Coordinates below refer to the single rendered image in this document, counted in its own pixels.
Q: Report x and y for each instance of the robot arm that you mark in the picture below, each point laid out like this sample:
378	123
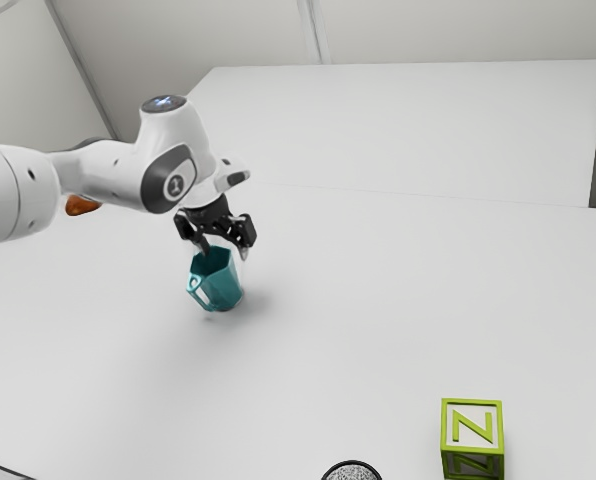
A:
103	165

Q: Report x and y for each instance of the black mesh pen holder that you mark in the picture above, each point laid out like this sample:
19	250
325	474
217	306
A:
352	471

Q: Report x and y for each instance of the teal faceted mug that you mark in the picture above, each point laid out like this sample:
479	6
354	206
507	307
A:
215	280

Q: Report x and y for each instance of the orange rounded object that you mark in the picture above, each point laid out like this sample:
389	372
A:
80	205

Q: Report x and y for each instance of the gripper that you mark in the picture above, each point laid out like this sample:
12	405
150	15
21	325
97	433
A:
218	222

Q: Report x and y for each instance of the green letter block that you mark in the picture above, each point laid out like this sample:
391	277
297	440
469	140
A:
470	440

